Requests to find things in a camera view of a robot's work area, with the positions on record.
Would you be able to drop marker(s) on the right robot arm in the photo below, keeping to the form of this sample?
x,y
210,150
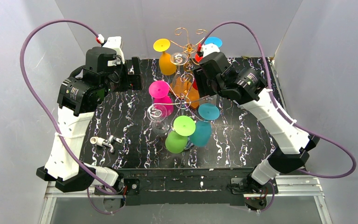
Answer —
x,y
248,89

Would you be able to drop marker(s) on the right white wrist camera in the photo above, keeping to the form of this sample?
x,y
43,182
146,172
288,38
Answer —
x,y
204,50

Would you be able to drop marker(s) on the gold wire glass rack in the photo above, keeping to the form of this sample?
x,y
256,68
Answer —
x,y
189,49

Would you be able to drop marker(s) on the clear wine glass rear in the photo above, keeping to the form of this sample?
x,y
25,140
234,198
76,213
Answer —
x,y
179,59

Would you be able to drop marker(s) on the pink wine glass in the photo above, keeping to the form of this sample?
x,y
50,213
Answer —
x,y
159,90

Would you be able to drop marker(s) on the orange wooden rack base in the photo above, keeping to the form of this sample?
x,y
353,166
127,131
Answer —
x,y
183,87

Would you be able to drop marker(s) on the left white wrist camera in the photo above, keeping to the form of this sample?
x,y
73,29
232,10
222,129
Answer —
x,y
114,43

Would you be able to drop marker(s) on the green wine glass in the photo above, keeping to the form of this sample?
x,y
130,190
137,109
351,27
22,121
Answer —
x,y
177,139

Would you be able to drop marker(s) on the clear wine glass front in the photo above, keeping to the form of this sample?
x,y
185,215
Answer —
x,y
157,114

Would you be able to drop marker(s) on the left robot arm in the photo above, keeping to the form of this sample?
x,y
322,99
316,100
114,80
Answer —
x,y
79,95

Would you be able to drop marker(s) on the yellow orange wine glass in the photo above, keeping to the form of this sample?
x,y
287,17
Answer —
x,y
166,66

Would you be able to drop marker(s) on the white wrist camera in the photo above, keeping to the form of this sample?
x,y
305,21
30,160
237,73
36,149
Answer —
x,y
114,43
204,50

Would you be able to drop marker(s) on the clear patterned wine glass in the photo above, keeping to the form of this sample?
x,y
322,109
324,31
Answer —
x,y
208,99

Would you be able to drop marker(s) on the chrome faucet tap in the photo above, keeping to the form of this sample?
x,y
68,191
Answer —
x,y
106,143

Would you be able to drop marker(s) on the blue wine glass rear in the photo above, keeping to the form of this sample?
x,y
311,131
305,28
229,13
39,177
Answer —
x,y
213,40

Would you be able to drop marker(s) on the red wine glass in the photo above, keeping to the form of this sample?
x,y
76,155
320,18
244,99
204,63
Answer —
x,y
194,85

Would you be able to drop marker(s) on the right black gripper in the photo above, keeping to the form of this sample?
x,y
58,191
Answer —
x,y
199,84

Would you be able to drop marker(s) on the silver wire glass rack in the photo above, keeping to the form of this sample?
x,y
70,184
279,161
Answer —
x,y
179,108

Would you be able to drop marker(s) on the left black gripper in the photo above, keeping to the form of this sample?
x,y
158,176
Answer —
x,y
136,73

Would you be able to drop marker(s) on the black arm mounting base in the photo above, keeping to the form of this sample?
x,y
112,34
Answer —
x,y
231,186

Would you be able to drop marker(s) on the teal blue wine glass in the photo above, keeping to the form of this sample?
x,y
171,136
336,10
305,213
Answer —
x,y
203,131

